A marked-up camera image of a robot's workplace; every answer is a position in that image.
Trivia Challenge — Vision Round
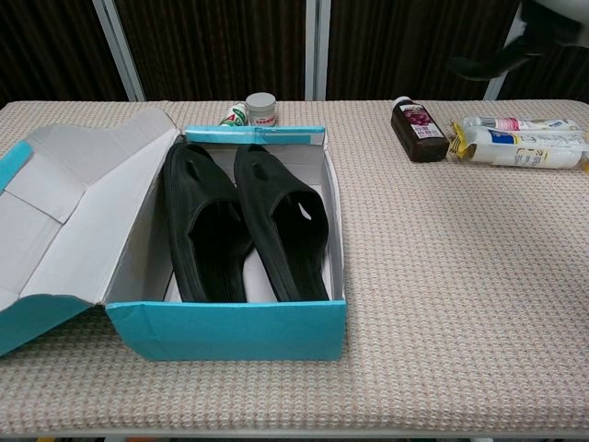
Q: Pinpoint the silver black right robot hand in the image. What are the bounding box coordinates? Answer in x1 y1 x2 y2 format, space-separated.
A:
448 43 567 83

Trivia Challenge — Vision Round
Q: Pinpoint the black rubber slipper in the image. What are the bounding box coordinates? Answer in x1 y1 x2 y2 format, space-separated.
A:
233 143 330 303
163 142 254 304

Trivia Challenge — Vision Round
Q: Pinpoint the beige cloth-covered table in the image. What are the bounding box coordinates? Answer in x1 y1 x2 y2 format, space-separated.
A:
0 99 589 436

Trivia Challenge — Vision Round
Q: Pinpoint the light blue cardboard shoe box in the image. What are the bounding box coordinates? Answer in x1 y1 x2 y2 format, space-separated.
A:
0 108 347 363

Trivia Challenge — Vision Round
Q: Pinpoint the dark brown pleated curtain panel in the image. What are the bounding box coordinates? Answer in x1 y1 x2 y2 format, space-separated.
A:
113 0 308 102
0 0 130 110
499 0 589 102
325 0 525 101

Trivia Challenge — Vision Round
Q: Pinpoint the white yellow-edged plastic package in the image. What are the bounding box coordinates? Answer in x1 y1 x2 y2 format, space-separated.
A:
448 115 589 174

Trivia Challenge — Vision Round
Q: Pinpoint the dark brown juice bottle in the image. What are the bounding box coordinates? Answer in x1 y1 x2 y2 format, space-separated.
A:
390 96 450 163

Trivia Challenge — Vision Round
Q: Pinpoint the white jar grey lid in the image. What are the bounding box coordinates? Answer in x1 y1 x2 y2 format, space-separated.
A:
244 93 278 127

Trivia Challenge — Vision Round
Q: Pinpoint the white green drink bottle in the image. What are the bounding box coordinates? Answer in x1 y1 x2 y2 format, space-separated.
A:
218 101 249 126

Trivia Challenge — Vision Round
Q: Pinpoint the grey aluminium partition post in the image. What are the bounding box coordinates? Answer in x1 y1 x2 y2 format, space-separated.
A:
482 0 539 100
304 0 331 101
90 0 147 102

